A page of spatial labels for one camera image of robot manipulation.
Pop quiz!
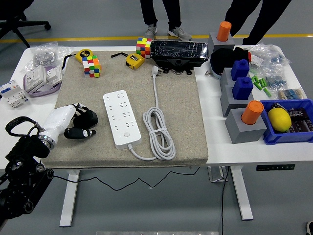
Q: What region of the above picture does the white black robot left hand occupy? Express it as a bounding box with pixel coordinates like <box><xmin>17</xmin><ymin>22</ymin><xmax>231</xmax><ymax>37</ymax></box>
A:
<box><xmin>41</xmin><ymin>103</ymin><xmax>97</xmax><ymax>148</ymax></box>

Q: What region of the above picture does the white power strip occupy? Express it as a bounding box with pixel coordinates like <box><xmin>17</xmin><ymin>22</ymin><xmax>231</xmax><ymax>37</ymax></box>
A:
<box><xmin>103</xmin><ymin>90</ymin><xmax>142</xmax><ymax>150</ymax></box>

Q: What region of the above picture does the square yellow tape measure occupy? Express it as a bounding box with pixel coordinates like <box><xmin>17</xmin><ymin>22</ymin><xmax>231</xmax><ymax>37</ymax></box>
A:
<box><xmin>111</xmin><ymin>51</ymin><xmax>146</xmax><ymax>71</ymax></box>

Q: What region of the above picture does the small white socket plate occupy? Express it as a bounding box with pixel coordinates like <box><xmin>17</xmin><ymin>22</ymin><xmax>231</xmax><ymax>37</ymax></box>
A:
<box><xmin>45</xmin><ymin>65</ymin><xmax>63</xmax><ymax>85</ymax></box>

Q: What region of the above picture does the large white socket plate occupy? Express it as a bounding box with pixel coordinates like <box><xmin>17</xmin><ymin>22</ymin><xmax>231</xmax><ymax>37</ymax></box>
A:
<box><xmin>25</xmin><ymin>65</ymin><xmax>47</xmax><ymax>94</ymax></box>

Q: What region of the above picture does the white circuit breaker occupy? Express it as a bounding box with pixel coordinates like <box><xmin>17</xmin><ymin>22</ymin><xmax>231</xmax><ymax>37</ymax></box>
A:
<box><xmin>0</xmin><ymin>79</ymin><xmax>29</xmax><ymax>109</ymax></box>

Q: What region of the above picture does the multicolour puzzle cube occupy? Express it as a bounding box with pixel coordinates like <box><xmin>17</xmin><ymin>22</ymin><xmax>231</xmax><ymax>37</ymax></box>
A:
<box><xmin>82</xmin><ymin>55</ymin><xmax>102</xmax><ymax>78</ymax></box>
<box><xmin>135</xmin><ymin>37</ymin><xmax>153</xmax><ymax>59</ymax></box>

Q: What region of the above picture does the clear bag of nuts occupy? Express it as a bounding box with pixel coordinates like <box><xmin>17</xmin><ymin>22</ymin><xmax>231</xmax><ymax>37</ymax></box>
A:
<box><xmin>21</xmin><ymin>41</ymin><xmax>74</xmax><ymax>74</ymax></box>

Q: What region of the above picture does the round yellow tape measure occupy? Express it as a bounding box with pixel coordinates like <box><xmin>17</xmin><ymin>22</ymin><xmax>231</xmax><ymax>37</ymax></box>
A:
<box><xmin>60</xmin><ymin>48</ymin><xmax>95</xmax><ymax>74</ymax></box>

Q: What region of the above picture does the white table leg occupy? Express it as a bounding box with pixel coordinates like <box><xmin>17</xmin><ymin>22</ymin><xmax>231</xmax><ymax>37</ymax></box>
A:
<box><xmin>229</xmin><ymin>165</ymin><xmax>254</xmax><ymax>221</ymax></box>
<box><xmin>59</xmin><ymin>168</ymin><xmax>81</xmax><ymax>227</ymax></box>

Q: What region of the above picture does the black office chair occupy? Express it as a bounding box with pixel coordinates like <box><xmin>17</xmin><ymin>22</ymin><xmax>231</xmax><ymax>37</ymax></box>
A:
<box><xmin>0</xmin><ymin>0</ymin><xmax>51</xmax><ymax>48</ymax></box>

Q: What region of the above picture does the grey-brown mat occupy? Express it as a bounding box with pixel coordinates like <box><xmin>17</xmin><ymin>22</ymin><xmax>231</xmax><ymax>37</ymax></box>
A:
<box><xmin>45</xmin><ymin>50</ymin><xmax>209</xmax><ymax>170</ymax></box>

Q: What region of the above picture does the black film-wrapped device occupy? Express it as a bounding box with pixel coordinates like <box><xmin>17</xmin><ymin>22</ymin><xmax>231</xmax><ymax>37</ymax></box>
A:
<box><xmin>149</xmin><ymin>40</ymin><xmax>210</xmax><ymax>75</ymax></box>

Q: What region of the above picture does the person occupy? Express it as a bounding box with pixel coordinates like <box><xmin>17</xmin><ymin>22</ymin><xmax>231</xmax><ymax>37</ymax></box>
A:
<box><xmin>139</xmin><ymin>0</ymin><xmax>193</xmax><ymax>42</ymax></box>
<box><xmin>224</xmin><ymin>0</ymin><xmax>293</xmax><ymax>46</ymax></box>

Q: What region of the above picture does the white blue rounded base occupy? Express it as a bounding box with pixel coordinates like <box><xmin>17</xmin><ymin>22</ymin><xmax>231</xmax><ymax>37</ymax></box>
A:
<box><xmin>210</xmin><ymin>66</ymin><xmax>224</xmax><ymax>80</ymax></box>

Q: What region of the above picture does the plain grey block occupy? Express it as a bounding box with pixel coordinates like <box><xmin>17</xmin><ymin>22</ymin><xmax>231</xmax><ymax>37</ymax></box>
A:
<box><xmin>220</xmin><ymin>84</ymin><xmax>255</xmax><ymax>118</ymax></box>

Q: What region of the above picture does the grey block with round hole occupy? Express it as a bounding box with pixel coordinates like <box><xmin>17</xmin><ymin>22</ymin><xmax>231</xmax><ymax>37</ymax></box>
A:
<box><xmin>207</xmin><ymin>32</ymin><xmax>235</xmax><ymax>53</ymax></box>
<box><xmin>224</xmin><ymin>107</ymin><xmax>268</xmax><ymax>144</ymax></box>

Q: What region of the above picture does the black cloth bundle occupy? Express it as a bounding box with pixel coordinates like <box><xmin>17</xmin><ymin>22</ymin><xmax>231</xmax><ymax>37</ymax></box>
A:
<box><xmin>210</xmin><ymin>46</ymin><xmax>250</xmax><ymax>74</ymax></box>

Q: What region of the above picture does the blue block with knob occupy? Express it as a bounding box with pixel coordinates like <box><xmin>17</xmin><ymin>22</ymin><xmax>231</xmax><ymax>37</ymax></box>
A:
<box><xmin>230</xmin><ymin>59</ymin><xmax>250</xmax><ymax>81</ymax></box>
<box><xmin>231</xmin><ymin>76</ymin><xmax>254</xmax><ymax>100</ymax></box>

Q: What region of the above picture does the orange cylinder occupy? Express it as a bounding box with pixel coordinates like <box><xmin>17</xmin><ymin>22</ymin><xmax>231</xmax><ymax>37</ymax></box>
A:
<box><xmin>241</xmin><ymin>100</ymin><xmax>264</xmax><ymax>125</ymax></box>
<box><xmin>217</xmin><ymin>21</ymin><xmax>232</xmax><ymax>42</ymax></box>

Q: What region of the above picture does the large clear parts bag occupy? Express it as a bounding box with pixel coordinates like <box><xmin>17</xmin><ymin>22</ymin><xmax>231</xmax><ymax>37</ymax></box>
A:
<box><xmin>244</xmin><ymin>43</ymin><xmax>293</xmax><ymax>74</ymax></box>

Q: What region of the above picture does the bag of blue components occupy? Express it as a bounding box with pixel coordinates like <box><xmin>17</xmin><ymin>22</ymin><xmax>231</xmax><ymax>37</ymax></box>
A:
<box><xmin>265</xmin><ymin>70</ymin><xmax>288</xmax><ymax>90</ymax></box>

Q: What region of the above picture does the yellow lemon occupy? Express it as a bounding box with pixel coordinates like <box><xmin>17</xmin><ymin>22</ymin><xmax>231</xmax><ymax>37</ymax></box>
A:
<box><xmin>267</xmin><ymin>107</ymin><xmax>292</xmax><ymax>134</ymax></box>

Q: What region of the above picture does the black table control panel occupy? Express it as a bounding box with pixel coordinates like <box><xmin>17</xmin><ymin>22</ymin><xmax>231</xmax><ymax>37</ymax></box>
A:
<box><xmin>256</xmin><ymin>164</ymin><xmax>296</xmax><ymax>171</ymax></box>

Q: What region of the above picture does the blue plastic bin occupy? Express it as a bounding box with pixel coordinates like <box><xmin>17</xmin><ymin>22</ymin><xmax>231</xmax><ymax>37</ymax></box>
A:
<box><xmin>259</xmin><ymin>98</ymin><xmax>313</xmax><ymax>145</ymax></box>

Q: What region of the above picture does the bag of striped resistors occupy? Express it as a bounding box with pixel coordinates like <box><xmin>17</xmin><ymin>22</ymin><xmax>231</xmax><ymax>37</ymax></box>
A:
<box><xmin>277</xmin><ymin>88</ymin><xmax>306</xmax><ymax>100</ymax></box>

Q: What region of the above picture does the dark brown capacitor pile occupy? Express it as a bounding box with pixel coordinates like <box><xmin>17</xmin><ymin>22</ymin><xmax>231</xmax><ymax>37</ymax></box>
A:
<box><xmin>287</xmin><ymin>107</ymin><xmax>313</xmax><ymax>133</ymax></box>

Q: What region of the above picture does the thin black plug cord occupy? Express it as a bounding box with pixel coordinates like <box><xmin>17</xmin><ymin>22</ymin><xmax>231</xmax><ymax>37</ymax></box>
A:
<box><xmin>52</xmin><ymin>166</ymin><xmax>201</xmax><ymax>191</ymax></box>

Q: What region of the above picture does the white power cable with plug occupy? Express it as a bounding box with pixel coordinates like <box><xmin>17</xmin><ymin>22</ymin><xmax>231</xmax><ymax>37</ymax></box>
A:
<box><xmin>127</xmin><ymin>65</ymin><xmax>177</xmax><ymax>162</ymax></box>

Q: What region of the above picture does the black hanging cable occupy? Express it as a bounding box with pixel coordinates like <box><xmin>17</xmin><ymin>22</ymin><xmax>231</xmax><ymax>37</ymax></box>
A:
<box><xmin>221</xmin><ymin>166</ymin><xmax>230</xmax><ymax>235</ymax></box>

